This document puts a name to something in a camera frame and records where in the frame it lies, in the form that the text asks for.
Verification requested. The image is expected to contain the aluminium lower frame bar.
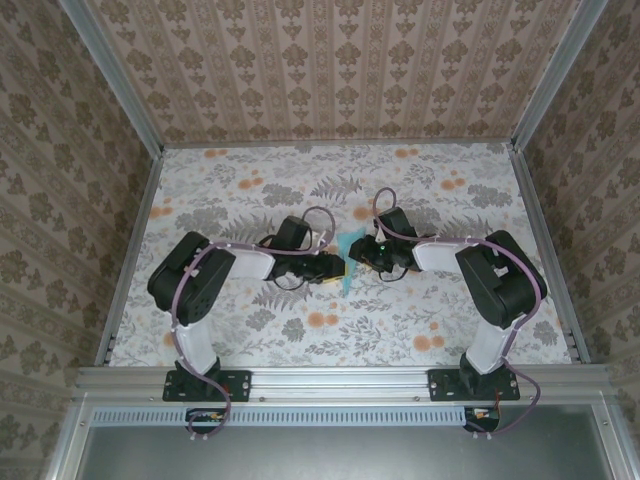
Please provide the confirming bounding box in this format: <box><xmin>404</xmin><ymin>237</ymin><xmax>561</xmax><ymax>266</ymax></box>
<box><xmin>42</xmin><ymin>392</ymin><xmax>96</xmax><ymax>480</ymax></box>
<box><xmin>592</xmin><ymin>394</ymin><xmax>640</xmax><ymax>480</ymax></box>

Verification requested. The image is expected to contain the aluminium table edge rail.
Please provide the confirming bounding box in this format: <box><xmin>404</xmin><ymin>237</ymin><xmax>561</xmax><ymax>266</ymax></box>
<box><xmin>508</xmin><ymin>143</ymin><xmax>592</xmax><ymax>365</ymax></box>
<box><xmin>93</xmin><ymin>149</ymin><xmax>166</xmax><ymax>367</ymax></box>
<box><xmin>160</xmin><ymin>141</ymin><xmax>519</xmax><ymax>150</ymax></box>

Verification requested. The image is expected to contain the floral patterned table cover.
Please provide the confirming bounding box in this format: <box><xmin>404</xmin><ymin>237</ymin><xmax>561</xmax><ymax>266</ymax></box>
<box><xmin>107</xmin><ymin>142</ymin><xmax>576</xmax><ymax>369</ymax></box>

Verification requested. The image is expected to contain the wide aluminium mounting rail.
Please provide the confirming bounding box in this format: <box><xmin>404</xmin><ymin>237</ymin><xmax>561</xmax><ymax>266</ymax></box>
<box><xmin>73</xmin><ymin>363</ymin><xmax>615</xmax><ymax>402</ymax></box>

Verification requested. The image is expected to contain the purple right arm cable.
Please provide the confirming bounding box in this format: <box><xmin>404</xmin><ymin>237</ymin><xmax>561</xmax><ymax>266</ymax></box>
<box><xmin>372</xmin><ymin>187</ymin><xmax>549</xmax><ymax>442</ymax></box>

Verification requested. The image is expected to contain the black connector box with wires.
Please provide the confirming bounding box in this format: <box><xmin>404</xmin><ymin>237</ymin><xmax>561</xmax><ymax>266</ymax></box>
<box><xmin>463</xmin><ymin>405</ymin><xmax>501</xmax><ymax>434</ymax></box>
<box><xmin>185</xmin><ymin>407</ymin><xmax>229</xmax><ymax>435</ymax></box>

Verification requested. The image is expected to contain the aluminium frame post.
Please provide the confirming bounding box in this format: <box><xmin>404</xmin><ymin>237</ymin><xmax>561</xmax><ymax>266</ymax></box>
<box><xmin>63</xmin><ymin>0</ymin><xmax>166</xmax><ymax>157</ymax></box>
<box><xmin>510</xmin><ymin>0</ymin><xmax>610</xmax><ymax>151</ymax></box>

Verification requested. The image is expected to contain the light blue paper sheet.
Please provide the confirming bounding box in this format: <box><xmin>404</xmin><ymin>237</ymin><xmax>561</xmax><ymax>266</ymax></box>
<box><xmin>335</xmin><ymin>225</ymin><xmax>370</xmax><ymax>298</ymax></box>

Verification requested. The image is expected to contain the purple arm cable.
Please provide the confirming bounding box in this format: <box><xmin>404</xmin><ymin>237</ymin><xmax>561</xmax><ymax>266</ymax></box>
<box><xmin>169</xmin><ymin>206</ymin><xmax>337</xmax><ymax>444</ymax></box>
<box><xmin>372</xmin><ymin>187</ymin><xmax>549</xmax><ymax>442</ymax></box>

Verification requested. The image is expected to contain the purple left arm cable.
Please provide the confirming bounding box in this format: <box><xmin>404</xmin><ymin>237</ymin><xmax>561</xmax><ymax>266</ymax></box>
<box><xmin>169</xmin><ymin>206</ymin><xmax>337</xmax><ymax>444</ymax></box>

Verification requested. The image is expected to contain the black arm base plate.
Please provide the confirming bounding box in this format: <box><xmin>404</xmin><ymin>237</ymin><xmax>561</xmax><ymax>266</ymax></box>
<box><xmin>162</xmin><ymin>368</ymin><xmax>251</xmax><ymax>403</ymax></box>
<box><xmin>428</xmin><ymin>367</ymin><xmax>521</xmax><ymax>403</ymax></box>

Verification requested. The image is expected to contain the slotted grey cable duct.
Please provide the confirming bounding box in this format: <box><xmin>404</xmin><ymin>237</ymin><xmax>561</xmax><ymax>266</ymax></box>
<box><xmin>92</xmin><ymin>405</ymin><xmax>501</xmax><ymax>427</ymax></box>

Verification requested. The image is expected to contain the grey metal panel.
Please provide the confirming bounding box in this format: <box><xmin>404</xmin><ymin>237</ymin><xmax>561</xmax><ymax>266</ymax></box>
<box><xmin>74</xmin><ymin>423</ymin><xmax>616</xmax><ymax>480</ymax></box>

